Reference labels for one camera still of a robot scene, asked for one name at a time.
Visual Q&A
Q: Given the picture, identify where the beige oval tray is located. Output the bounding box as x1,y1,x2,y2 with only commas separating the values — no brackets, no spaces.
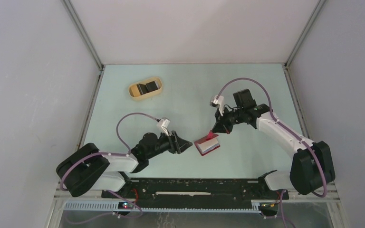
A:
128,76,163,101

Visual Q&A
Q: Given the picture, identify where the red card holder wallet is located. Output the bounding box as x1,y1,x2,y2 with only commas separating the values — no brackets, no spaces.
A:
194,131,220,156

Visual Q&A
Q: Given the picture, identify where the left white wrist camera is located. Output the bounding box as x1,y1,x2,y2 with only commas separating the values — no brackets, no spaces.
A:
156,117,170,136

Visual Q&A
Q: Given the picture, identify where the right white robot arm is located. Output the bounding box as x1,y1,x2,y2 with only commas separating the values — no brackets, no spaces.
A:
210,89,336,199

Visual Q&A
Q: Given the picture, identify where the gold black card in tray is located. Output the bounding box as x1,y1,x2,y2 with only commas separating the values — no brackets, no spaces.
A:
129,84,148,97

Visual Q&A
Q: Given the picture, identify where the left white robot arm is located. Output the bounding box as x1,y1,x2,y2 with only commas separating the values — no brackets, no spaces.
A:
56,131,192,198

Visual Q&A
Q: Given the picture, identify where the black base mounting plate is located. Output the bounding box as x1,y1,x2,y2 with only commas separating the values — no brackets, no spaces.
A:
115,178,289,209

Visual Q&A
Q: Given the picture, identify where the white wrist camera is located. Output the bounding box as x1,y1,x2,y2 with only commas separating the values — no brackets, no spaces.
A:
156,117,170,136
210,95,224,116

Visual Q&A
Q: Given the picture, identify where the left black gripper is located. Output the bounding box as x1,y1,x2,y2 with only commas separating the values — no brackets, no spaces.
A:
146,128,192,160

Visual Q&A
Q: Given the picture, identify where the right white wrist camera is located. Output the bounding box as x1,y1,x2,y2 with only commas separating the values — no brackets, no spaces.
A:
210,95,224,116

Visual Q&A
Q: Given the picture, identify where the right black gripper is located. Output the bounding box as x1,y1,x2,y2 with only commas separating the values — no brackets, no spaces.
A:
212,105,244,134

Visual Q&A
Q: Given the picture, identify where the aluminium frame rail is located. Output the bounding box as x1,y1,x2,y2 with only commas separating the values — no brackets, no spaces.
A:
47,178,344,228

